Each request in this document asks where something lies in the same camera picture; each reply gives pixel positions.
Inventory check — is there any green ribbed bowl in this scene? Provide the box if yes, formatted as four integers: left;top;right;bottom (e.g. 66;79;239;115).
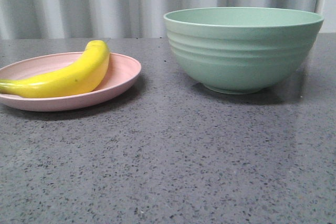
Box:
164;7;324;94

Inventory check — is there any yellow banana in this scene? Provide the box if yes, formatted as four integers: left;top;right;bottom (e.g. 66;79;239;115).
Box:
1;40;110;98

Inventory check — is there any pink plate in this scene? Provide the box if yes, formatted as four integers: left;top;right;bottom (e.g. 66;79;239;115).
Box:
1;52;141;112

